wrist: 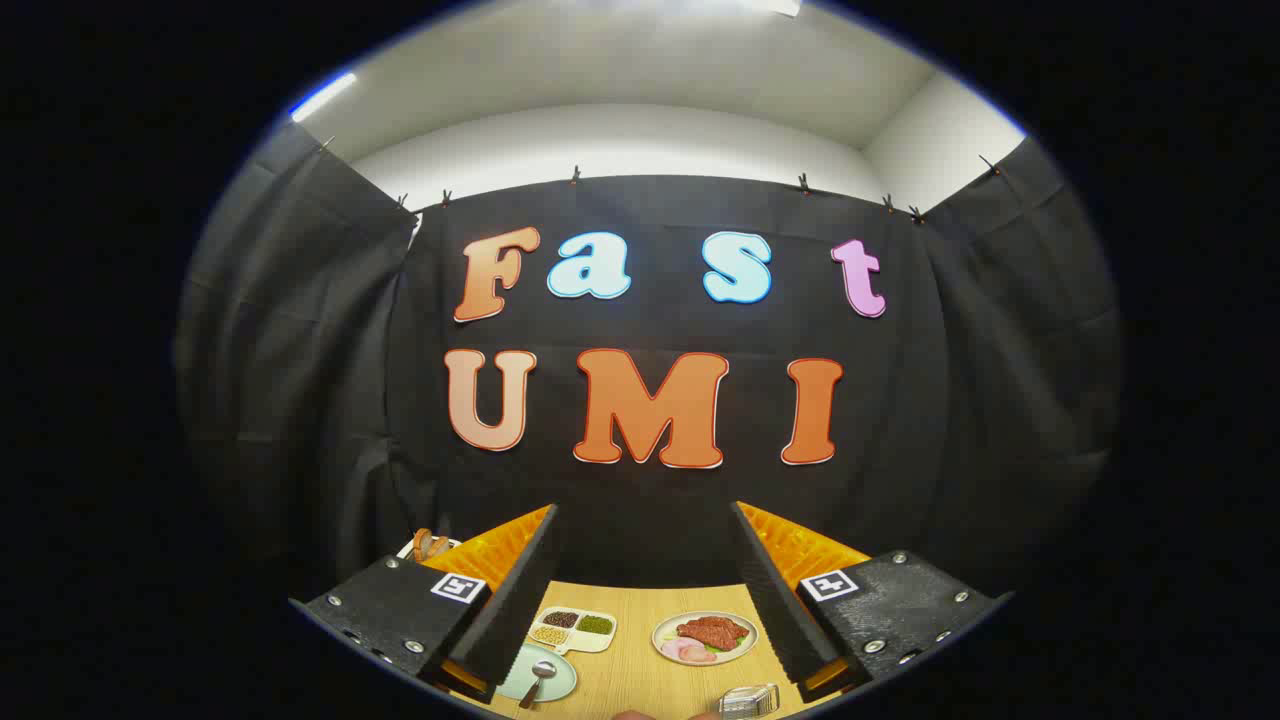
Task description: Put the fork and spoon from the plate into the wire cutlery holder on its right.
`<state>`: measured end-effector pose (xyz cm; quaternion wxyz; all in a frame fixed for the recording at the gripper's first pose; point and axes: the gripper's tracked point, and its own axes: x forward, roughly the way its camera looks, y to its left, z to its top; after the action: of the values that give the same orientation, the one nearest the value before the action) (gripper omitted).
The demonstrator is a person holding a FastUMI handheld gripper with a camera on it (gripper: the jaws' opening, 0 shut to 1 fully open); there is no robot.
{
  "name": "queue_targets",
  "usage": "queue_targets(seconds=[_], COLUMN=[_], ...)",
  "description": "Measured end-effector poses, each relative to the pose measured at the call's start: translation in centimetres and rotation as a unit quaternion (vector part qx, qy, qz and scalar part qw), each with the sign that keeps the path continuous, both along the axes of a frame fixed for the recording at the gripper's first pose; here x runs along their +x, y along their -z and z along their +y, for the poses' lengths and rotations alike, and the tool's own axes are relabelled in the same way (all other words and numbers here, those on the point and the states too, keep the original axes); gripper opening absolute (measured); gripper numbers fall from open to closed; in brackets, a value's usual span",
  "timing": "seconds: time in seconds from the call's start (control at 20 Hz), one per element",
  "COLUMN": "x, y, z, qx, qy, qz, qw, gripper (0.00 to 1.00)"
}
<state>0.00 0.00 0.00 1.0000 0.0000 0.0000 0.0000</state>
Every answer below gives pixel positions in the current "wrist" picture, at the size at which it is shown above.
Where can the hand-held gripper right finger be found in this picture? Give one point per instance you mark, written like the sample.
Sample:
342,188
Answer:
775,600

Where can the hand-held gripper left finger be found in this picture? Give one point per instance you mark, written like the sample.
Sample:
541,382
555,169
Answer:
515,600

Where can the yellow soybeans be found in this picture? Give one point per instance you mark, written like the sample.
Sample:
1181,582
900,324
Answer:
548,635

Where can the dark red beans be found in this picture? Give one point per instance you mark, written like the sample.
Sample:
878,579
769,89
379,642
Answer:
560,619

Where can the beige plate with meat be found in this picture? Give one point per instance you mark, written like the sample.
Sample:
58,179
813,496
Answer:
738,648

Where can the brown meat slab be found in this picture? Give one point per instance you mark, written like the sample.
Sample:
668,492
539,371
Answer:
712,630

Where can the white divided tray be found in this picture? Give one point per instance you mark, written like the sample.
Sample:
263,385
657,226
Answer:
585,641

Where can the green beans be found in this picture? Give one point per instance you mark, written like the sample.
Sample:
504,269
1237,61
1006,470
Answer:
595,624

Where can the toasted bread slice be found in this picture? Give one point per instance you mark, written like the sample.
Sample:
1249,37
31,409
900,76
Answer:
440,547
422,543

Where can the reddish ham slice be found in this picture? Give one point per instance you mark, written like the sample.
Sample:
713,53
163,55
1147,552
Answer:
698,655

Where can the light blue plate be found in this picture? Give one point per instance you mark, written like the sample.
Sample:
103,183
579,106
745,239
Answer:
565,690

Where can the perforated metal basket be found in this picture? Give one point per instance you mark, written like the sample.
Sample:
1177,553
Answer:
750,700

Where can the pale pink ham slice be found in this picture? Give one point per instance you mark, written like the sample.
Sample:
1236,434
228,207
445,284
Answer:
672,648

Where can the white toaster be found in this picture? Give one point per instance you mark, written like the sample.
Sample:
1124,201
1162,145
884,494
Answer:
404,550

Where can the ceiling light strip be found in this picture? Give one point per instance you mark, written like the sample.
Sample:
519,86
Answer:
322,96

